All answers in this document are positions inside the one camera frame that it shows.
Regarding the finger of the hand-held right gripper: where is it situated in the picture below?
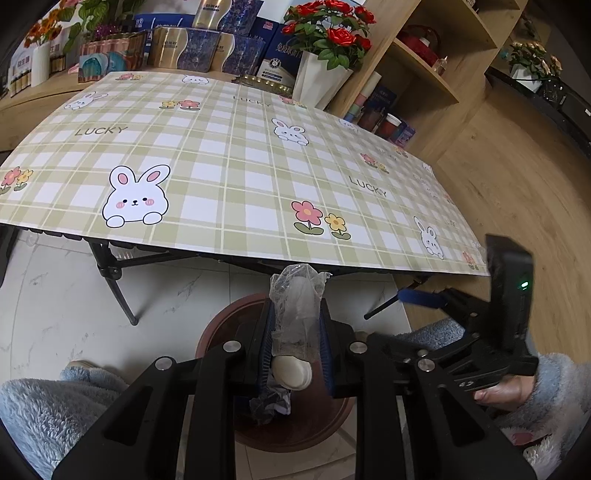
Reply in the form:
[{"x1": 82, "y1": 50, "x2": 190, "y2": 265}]
[
  {"x1": 398, "y1": 287, "x2": 498, "y2": 334},
  {"x1": 368, "y1": 331, "x2": 468, "y2": 366}
]

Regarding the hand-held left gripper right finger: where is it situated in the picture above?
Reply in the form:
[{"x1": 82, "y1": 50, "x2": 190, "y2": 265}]
[{"x1": 318, "y1": 299, "x2": 539, "y2": 480}]

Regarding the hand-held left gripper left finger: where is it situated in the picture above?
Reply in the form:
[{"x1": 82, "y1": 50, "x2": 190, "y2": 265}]
[{"x1": 52, "y1": 299, "x2": 278, "y2": 480}]

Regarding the clear plastic bag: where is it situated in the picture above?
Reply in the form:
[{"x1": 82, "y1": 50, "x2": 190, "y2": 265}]
[{"x1": 269, "y1": 264, "x2": 332, "y2": 360}]

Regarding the brown plastic bin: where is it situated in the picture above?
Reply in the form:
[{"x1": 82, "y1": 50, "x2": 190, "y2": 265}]
[{"x1": 194, "y1": 294, "x2": 365, "y2": 454}]

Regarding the person's right forearm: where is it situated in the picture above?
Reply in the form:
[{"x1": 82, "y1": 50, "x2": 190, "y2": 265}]
[{"x1": 498, "y1": 353, "x2": 591, "y2": 480}]

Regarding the person's right hand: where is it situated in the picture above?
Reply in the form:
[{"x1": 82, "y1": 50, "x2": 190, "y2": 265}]
[{"x1": 474, "y1": 373, "x2": 537, "y2": 410}]

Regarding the small blue box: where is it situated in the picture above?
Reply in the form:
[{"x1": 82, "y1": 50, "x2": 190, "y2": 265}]
[{"x1": 392, "y1": 121, "x2": 417, "y2": 147}]

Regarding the red paper cup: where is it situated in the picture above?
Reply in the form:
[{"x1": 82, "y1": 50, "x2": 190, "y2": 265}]
[{"x1": 376, "y1": 113, "x2": 402, "y2": 142}]

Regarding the brown cup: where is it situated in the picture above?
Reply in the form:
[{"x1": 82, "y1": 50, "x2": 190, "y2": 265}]
[{"x1": 358, "y1": 106, "x2": 384, "y2": 133}]

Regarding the grey fuzzy slipper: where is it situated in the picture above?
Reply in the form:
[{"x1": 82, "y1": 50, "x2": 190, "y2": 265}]
[{"x1": 61, "y1": 360, "x2": 101, "y2": 382}]

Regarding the black counter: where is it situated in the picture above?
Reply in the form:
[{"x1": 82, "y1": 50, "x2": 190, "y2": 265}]
[{"x1": 485, "y1": 69, "x2": 591, "y2": 158}]

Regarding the green checked tablecloth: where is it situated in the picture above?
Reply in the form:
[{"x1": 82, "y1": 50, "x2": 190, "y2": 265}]
[{"x1": 0, "y1": 71, "x2": 491, "y2": 278}]

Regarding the blue carton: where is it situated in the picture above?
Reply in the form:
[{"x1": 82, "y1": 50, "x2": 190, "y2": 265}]
[{"x1": 365, "y1": 85, "x2": 398, "y2": 121}]

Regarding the wooden shelf unit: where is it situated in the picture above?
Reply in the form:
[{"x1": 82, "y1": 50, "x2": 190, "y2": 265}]
[{"x1": 323, "y1": 0, "x2": 530, "y2": 163}]

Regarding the stack of pastel cups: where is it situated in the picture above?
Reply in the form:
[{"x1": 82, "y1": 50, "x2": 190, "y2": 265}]
[{"x1": 344, "y1": 71, "x2": 383, "y2": 126}]

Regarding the white flower pot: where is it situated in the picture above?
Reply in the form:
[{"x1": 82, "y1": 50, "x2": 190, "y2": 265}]
[{"x1": 510, "y1": 65, "x2": 544, "y2": 93}]

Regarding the person's left leg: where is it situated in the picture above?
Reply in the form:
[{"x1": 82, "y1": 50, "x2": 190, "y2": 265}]
[{"x1": 0, "y1": 369, "x2": 131, "y2": 480}]

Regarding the white angular vase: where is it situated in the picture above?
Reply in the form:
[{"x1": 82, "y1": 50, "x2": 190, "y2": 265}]
[{"x1": 292, "y1": 51, "x2": 354, "y2": 112}]

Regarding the white flower bouquet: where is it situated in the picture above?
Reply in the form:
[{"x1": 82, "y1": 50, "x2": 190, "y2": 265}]
[{"x1": 505, "y1": 41, "x2": 564, "y2": 77}]

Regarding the gold capsule tray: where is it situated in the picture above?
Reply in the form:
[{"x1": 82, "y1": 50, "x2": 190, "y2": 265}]
[{"x1": 233, "y1": 74, "x2": 297, "y2": 91}]

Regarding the large blue white box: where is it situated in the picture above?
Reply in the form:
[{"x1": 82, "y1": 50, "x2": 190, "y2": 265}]
[{"x1": 256, "y1": 32, "x2": 306, "y2": 86}]

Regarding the red rose bouquet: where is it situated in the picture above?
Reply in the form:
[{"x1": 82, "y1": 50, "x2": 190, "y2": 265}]
[{"x1": 281, "y1": 0, "x2": 378, "y2": 71}]

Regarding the blue box red logo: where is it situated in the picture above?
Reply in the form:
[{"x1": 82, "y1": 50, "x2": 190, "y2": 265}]
[{"x1": 252, "y1": 18, "x2": 287, "y2": 38}]

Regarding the copper teal planter box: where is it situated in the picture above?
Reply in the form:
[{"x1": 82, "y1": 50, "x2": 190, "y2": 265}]
[{"x1": 78, "y1": 32, "x2": 149, "y2": 84}]

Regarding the wooden sideboard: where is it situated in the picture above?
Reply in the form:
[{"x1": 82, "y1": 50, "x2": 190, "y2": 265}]
[{"x1": 0, "y1": 69, "x2": 117, "y2": 154}]

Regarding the dark blue gift box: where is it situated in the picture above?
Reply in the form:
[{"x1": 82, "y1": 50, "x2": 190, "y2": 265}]
[{"x1": 134, "y1": 14, "x2": 195, "y2": 33}]

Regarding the row of small brown bottles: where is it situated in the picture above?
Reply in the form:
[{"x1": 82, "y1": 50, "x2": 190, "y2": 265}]
[{"x1": 9, "y1": 71, "x2": 33, "y2": 96}]

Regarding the white ribbed vase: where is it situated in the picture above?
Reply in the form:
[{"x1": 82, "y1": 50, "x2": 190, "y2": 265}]
[{"x1": 31, "y1": 44, "x2": 52, "y2": 86}]

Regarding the pink blossom plant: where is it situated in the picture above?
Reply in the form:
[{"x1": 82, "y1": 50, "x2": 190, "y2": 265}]
[{"x1": 62, "y1": 0, "x2": 149, "y2": 54}]

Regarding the white sign card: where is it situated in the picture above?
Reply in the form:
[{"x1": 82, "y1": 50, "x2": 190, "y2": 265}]
[{"x1": 9, "y1": 46, "x2": 66, "y2": 75}]

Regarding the orange flower bouquet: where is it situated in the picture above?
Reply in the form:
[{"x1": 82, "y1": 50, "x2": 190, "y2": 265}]
[{"x1": 23, "y1": 18, "x2": 64, "y2": 47}]

